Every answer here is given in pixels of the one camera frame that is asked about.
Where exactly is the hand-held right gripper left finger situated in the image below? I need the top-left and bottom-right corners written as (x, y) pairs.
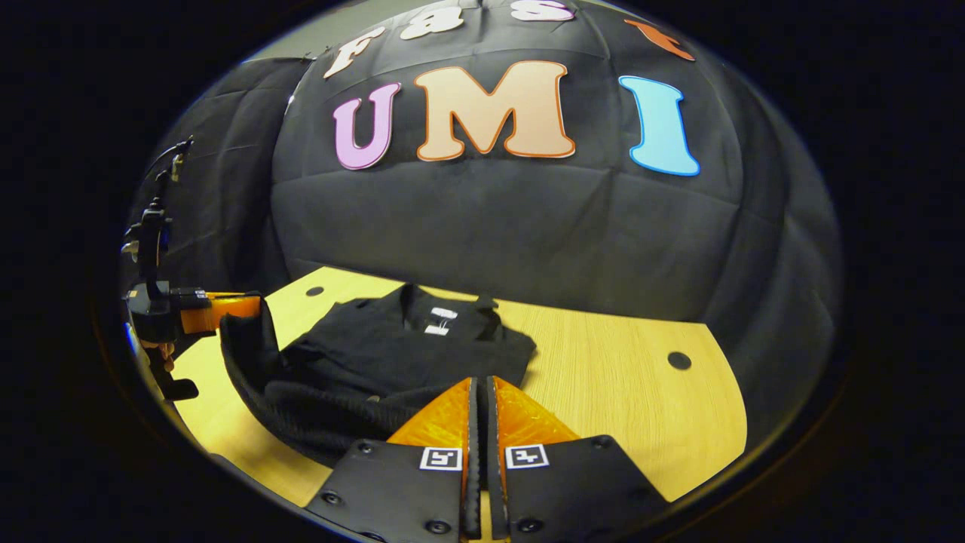
top-left (305, 377), bottom-right (482, 543)

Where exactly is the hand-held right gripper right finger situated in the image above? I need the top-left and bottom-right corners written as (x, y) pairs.
top-left (486, 376), bottom-right (670, 542)

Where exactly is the black knit garment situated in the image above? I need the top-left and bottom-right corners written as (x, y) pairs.
top-left (219, 283), bottom-right (538, 468)

